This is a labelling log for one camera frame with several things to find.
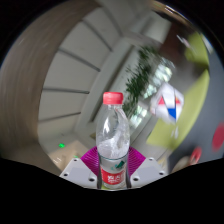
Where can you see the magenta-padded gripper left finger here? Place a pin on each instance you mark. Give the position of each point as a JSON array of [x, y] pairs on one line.
[[76, 171]]

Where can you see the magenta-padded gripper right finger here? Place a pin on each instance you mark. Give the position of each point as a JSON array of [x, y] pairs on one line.
[[146, 170]]

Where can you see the clear water bottle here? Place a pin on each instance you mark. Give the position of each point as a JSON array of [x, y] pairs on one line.
[[112, 143]]

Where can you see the green exit sign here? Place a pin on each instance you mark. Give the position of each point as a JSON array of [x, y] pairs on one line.
[[61, 145]]

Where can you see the wide yellow-green low table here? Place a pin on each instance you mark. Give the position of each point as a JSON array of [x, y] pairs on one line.
[[186, 113]]

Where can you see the white box, red blue triangles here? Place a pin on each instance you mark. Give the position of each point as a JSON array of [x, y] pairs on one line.
[[166, 103]]

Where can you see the row of potted plants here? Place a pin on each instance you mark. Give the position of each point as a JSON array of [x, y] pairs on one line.
[[143, 76]]

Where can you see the small yellow-green low table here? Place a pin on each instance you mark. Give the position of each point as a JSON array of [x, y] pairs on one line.
[[198, 48]]

